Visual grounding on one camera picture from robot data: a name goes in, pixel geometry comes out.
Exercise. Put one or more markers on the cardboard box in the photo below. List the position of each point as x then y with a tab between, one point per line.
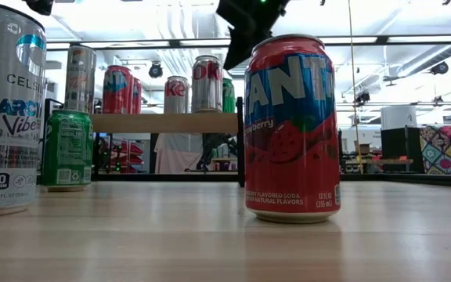
363	148

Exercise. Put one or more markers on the black aluminium table frame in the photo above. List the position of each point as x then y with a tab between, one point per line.
425	180

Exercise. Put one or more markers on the wooden desk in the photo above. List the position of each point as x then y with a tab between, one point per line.
378	161

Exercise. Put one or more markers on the wooden shelf board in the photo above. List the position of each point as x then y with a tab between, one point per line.
163	122

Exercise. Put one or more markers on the silver Diet Coke can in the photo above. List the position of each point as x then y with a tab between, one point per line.
176	96

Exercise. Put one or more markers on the wooden shelf with black frame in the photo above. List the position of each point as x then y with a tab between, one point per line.
241	149

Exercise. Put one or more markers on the green Sprite can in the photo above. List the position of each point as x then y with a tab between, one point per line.
67	149
228	96

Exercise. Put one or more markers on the small bottle shelf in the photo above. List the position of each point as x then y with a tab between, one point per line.
222	162

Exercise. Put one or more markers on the white box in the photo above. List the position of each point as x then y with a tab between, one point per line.
397	116

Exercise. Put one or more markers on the white Celsius can black lid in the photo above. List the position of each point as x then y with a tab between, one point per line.
80	78

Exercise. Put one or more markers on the pink silver can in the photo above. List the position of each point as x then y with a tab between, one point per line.
206	86

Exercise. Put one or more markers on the red storage bin rack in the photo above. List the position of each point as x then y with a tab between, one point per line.
131	152

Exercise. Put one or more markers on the red Fanta can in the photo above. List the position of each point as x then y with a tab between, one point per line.
137	96
292	137
116	90

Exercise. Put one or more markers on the colourful patchwork quilt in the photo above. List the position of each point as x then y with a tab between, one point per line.
448	150

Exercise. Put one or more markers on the white Celsius Arctic Vibe can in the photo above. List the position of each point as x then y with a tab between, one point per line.
6	117

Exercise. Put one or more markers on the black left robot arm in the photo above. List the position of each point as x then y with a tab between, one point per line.
39	6

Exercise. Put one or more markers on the black equipment stand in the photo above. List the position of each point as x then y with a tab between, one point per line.
211	143

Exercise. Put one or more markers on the black ceiling fixture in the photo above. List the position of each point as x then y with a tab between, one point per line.
155	71
439	68
362	97

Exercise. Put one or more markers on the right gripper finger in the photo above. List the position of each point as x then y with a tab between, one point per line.
241	47

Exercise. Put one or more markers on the black cabinet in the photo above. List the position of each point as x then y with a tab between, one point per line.
401	150

